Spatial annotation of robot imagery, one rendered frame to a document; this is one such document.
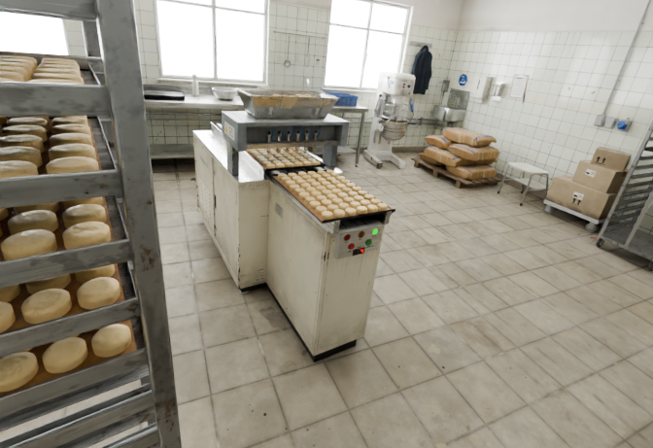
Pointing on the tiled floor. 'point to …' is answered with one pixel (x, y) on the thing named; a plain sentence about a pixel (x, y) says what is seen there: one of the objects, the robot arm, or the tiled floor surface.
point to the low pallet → (456, 175)
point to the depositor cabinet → (234, 211)
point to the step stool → (528, 179)
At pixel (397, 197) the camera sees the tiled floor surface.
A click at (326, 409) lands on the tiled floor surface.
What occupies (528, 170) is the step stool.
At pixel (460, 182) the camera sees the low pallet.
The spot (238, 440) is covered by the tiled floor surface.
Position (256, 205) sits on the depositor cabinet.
